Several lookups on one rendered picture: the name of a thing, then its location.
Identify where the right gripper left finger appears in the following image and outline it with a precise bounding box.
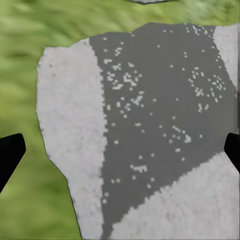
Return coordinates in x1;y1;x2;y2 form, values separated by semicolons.
0;133;26;193

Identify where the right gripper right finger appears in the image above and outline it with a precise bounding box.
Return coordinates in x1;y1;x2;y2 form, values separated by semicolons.
224;133;240;173

